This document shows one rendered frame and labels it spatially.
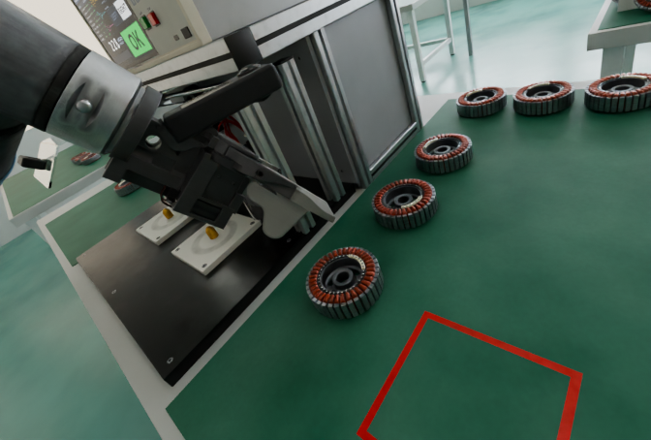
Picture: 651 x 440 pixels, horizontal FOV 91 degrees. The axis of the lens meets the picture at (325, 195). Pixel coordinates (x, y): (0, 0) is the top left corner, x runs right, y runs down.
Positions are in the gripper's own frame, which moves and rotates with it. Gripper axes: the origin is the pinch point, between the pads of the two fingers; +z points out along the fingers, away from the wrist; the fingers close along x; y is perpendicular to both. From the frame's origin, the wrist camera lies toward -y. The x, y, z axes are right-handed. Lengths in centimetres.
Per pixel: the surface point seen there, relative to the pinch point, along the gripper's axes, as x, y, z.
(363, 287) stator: 5.0, 7.2, 12.1
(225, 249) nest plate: -23.9, 19.4, 5.5
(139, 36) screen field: -45, -8, -23
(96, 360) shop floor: -132, 139, 25
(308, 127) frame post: -18.2, -8.9, 4.6
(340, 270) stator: -1.0, 8.1, 12.8
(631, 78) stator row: 4, -50, 48
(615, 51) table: -17, -81, 80
